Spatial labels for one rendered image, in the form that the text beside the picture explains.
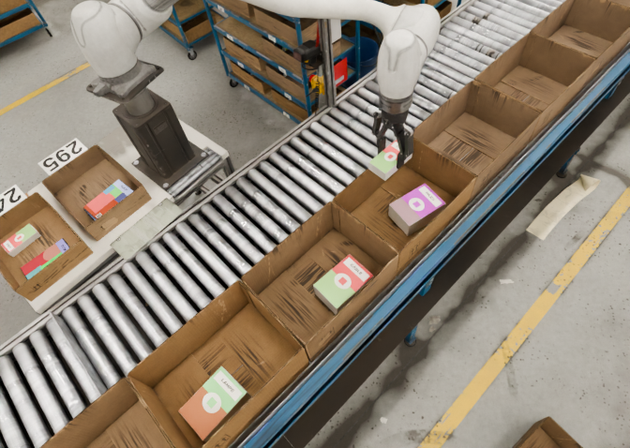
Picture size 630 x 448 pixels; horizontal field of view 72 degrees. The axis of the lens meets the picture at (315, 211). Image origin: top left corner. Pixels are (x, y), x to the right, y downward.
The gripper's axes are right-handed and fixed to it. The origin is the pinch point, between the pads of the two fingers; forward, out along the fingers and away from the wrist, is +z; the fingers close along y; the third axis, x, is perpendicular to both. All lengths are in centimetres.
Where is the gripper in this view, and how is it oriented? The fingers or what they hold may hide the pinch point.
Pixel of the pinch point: (391, 154)
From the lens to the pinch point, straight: 139.0
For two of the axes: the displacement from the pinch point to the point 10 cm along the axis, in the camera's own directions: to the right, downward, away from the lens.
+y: 6.9, 5.6, -4.6
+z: 0.9, 5.6, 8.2
